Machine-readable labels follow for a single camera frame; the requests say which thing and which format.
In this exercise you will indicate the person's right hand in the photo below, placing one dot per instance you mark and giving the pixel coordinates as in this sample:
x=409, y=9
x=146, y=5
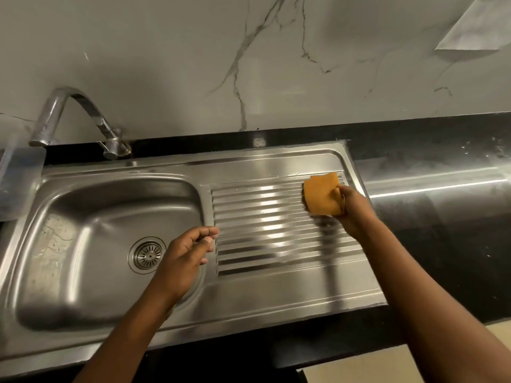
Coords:
x=357, y=215

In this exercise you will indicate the person's left hand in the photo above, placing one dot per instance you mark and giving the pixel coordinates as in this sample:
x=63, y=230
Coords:
x=181, y=263

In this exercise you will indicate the orange sponge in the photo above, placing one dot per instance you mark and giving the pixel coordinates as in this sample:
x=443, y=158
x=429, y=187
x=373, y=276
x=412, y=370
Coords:
x=321, y=193

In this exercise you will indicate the stainless steel sink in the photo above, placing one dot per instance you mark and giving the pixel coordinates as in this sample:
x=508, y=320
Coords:
x=100, y=235

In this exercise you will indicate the chrome faucet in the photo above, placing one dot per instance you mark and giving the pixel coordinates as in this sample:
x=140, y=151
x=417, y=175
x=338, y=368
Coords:
x=72, y=101

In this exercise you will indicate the person's right forearm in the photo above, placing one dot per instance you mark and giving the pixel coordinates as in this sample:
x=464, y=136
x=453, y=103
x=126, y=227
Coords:
x=435, y=307

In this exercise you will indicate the person's left forearm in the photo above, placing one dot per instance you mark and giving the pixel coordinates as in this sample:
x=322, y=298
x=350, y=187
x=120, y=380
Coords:
x=123, y=339

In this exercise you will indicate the round metal drain strainer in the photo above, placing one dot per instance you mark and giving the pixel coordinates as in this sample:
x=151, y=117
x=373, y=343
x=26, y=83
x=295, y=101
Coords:
x=147, y=255

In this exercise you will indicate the clear plastic container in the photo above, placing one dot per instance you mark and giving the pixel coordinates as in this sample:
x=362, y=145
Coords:
x=20, y=175

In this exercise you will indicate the white paper sheet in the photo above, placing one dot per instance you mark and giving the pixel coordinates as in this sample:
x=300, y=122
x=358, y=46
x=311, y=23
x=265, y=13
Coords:
x=479, y=23

